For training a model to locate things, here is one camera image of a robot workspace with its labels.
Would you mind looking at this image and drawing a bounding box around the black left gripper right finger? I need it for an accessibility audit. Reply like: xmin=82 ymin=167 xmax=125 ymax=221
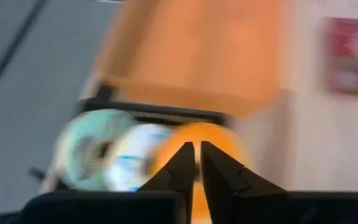
xmin=200 ymin=141 xmax=288 ymax=224

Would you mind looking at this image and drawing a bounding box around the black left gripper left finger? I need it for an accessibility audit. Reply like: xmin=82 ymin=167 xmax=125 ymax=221
xmin=137 ymin=141 xmax=196 ymax=224

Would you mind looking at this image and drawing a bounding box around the blue frosted donut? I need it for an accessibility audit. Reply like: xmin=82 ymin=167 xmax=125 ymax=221
xmin=149 ymin=121 xmax=253 ymax=224

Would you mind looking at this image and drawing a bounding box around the mint green frosted donut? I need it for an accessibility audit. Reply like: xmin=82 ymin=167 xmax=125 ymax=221
xmin=53 ymin=108 xmax=138 ymax=191

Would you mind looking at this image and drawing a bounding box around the red snack packet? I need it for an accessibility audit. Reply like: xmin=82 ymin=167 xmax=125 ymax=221
xmin=325 ymin=17 xmax=358 ymax=96

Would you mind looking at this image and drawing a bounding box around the black mesh basket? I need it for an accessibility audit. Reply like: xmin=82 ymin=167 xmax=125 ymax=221
xmin=75 ymin=83 xmax=229 ymax=194

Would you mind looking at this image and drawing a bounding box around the orange translucent plastic bin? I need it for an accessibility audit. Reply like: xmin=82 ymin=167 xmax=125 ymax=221
xmin=93 ymin=0 xmax=287 ymax=118

